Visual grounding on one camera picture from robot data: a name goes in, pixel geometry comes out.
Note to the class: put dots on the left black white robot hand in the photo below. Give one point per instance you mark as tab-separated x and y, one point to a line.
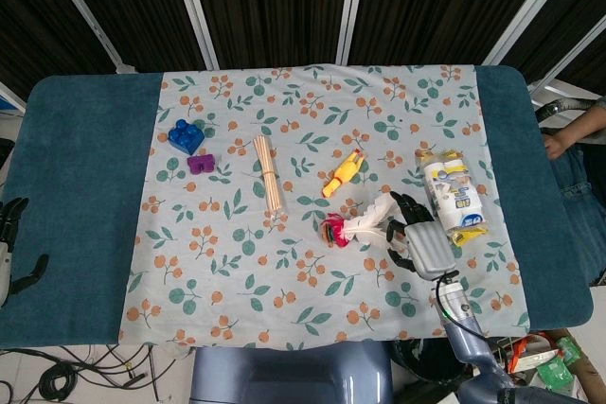
9	219

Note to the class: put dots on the right black grey robot hand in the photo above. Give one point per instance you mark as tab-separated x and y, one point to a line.
428	245

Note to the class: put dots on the white feather shuttlecock red base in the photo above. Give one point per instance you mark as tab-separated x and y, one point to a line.
374	215

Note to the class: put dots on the person's bare forearm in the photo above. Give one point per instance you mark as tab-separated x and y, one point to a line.
577	132

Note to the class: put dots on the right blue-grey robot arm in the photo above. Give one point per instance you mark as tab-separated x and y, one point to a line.
466	328

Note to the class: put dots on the plastic pack of white rolls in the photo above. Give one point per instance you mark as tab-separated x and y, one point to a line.
452	196

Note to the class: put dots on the teal table cover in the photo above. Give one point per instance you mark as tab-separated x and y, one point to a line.
80	163

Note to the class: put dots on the yellow rubber chicken toy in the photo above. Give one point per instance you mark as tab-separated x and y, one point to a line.
344	172

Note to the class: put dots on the cardboard box with packets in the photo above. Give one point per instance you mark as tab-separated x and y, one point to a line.
544	356

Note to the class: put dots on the floral leaf print cloth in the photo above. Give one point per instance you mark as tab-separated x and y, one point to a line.
265	271

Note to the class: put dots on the bundle of wooden sticks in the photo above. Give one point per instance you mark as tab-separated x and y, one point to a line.
270	172

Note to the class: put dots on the blue-grey robot torso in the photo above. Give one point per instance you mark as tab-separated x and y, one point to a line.
293	373

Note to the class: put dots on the blue toy building block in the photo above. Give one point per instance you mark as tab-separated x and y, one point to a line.
186	136

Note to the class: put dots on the purple toy building block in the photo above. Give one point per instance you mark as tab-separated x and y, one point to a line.
201	163

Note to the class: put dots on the white partition frame post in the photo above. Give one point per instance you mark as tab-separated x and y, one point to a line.
525	16
90	16
352	11
196	11

